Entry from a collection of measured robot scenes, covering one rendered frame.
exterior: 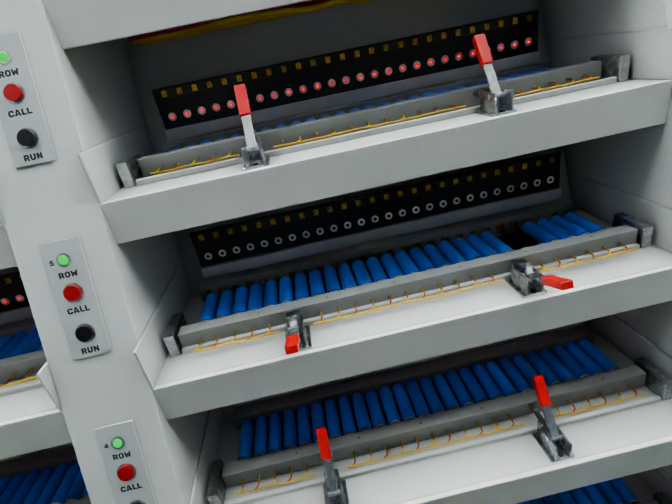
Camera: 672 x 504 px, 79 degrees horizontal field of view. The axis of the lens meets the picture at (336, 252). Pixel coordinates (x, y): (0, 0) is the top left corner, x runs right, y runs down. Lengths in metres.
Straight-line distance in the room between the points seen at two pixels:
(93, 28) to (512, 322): 0.53
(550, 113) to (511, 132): 0.04
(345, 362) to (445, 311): 0.12
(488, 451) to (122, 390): 0.43
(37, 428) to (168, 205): 0.27
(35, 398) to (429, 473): 0.46
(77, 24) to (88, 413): 0.39
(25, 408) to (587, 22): 0.81
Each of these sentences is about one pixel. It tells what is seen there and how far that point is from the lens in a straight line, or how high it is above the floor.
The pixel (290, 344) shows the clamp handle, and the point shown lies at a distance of 0.39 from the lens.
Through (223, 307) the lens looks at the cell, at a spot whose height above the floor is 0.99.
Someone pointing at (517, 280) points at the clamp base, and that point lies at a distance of 0.51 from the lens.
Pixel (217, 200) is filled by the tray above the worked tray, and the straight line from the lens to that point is 0.44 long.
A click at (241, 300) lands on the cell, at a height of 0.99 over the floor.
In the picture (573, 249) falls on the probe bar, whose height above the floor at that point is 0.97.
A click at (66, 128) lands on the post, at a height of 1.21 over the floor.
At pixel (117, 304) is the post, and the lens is 0.48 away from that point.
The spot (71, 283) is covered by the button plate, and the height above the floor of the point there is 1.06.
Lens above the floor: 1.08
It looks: 6 degrees down
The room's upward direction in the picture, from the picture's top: 12 degrees counter-clockwise
